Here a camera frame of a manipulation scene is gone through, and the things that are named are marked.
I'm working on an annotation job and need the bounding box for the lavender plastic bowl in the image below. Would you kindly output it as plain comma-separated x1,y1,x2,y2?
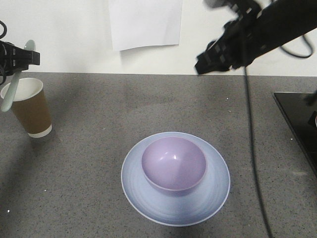
141,136,208,196

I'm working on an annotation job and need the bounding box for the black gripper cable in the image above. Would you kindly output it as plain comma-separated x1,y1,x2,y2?
0,20,8,85
244,32,314,238

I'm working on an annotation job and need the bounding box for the brown paper cup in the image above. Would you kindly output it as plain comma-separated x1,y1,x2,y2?
11,78,52,138

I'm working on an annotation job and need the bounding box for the white paper sheet on wall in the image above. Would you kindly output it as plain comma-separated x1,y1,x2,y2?
108,0,183,51

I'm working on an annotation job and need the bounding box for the light blue plastic plate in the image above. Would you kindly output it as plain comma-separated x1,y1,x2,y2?
121,132,230,227

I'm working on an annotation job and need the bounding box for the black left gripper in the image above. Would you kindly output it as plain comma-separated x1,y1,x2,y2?
0,41,40,80

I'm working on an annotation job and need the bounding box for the black gas cooktop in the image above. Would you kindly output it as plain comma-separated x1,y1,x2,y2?
273,92,317,174

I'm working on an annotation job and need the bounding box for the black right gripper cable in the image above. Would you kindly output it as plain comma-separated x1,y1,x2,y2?
244,32,314,238

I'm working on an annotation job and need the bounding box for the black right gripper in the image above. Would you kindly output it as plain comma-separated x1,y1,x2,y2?
195,4,261,74

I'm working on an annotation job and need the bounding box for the mint green plastic spoon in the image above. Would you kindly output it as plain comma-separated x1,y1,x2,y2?
0,40,36,112

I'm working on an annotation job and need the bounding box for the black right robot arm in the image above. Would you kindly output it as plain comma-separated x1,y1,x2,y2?
195,0,317,74

